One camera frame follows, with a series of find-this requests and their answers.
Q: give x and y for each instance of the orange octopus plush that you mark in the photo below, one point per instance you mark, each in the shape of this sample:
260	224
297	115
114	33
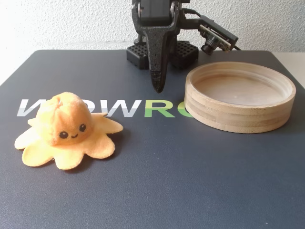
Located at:
69	119

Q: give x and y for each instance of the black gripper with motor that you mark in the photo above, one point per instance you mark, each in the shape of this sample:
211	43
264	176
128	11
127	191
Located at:
156	45

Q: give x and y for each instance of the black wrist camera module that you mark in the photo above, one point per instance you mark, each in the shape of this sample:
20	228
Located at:
214	41

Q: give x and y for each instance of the dark blue mat with logo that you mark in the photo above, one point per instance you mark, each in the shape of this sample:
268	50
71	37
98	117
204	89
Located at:
152	179

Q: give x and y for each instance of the round wooden box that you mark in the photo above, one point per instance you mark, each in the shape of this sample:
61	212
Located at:
238	119

